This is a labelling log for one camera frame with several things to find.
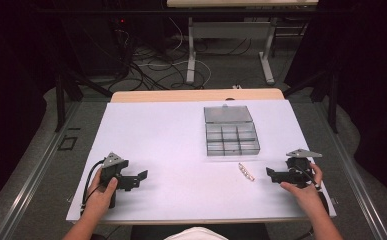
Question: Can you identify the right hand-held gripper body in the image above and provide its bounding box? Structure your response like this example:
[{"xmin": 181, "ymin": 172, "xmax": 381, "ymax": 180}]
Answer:
[{"xmin": 285, "ymin": 148, "xmax": 323, "ymax": 190}]

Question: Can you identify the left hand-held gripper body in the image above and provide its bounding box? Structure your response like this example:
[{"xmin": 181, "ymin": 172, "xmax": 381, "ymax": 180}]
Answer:
[{"xmin": 99, "ymin": 152, "xmax": 131, "ymax": 210}]

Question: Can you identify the person's right hand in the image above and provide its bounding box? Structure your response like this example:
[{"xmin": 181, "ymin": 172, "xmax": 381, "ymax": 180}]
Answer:
[{"xmin": 279, "ymin": 162, "xmax": 324, "ymax": 214}]

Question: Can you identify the person's left hand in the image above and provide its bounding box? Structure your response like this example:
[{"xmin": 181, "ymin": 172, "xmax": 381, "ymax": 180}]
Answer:
[{"xmin": 83, "ymin": 167, "xmax": 119, "ymax": 218}]

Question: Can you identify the small white part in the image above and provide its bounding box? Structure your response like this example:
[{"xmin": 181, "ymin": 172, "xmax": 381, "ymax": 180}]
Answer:
[{"xmin": 237, "ymin": 162, "xmax": 256, "ymax": 183}]

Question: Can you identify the white table sheet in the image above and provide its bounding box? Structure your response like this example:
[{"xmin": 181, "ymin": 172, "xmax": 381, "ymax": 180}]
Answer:
[{"xmin": 65, "ymin": 99, "xmax": 337, "ymax": 224}]

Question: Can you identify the clear plastic compartment box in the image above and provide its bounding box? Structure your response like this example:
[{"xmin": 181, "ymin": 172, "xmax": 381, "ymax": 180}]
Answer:
[{"xmin": 203, "ymin": 103, "xmax": 262, "ymax": 157}]

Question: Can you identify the black metal stand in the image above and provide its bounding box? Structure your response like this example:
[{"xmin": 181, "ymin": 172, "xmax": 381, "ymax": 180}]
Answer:
[
  {"xmin": 54, "ymin": 66, "xmax": 114, "ymax": 133},
  {"xmin": 282, "ymin": 68, "xmax": 341, "ymax": 135}
]

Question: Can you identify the person's white clothing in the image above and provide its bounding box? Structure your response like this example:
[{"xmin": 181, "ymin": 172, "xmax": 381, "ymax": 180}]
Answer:
[{"xmin": 163, "ymin": 226, "xmax": 229, "ymax": 240}]

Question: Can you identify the black equipment with red light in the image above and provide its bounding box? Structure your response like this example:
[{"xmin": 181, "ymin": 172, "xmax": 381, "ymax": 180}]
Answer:
[{"xmin": 105, "ymin": 15, "xmax": 136, "ymax": 78}]

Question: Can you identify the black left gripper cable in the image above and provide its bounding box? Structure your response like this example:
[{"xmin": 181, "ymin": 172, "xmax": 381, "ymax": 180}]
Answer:
[{"xmin": 80, "ymin": 159, "xmax": 106, "ymax": 216}]

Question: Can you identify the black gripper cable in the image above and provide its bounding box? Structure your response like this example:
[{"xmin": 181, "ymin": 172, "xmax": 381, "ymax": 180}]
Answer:
[
  {"xmin": 294, "ymin": 166, "xmax": 331, "ymax": 240},
  {"xmin": 80, "ymin": 159, "xmax": 106, "ymax": 216}
]

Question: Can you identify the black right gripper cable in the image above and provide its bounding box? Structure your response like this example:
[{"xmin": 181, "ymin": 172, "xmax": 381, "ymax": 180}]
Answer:
[{"xmin": 294, "ymin": 166, "xmax": 331, "ymax": 240}]

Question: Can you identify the black floor socket frame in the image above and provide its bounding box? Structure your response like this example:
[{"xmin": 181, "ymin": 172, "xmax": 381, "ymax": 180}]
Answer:
[{"xmin": 57, "ymin": 135, "xmax": 79, "ymax": 152}]

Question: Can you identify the bundle of black floor cables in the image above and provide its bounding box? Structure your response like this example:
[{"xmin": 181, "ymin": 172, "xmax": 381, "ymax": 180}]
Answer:
[{"xmin": 109, "ymin": 29, "xmax": 254, "ymax": 92}]

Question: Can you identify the white floor cable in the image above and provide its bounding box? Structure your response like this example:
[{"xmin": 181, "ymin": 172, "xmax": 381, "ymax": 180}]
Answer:
[{"xmin": 137, "ymin": 16, "xmax": 213, "ymax": 89}]

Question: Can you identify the white metal frame desk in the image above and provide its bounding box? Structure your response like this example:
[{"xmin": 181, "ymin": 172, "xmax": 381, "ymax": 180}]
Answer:
[{"xmin": 166, "ymin": 0, "xmax": 320, "ymax": 86}]

